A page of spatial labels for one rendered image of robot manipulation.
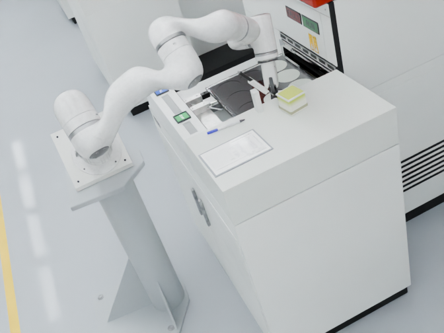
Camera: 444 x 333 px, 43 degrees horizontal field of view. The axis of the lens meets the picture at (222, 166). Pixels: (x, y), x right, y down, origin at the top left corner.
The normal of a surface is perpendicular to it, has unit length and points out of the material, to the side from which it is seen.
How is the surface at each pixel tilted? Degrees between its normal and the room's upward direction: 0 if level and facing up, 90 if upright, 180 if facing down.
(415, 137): 90
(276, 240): 90
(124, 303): 90
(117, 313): 90
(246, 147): 0
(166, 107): 0
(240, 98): 0
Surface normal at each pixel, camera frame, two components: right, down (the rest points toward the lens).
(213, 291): -0.25, -0.76
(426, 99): 0.39, 0.48
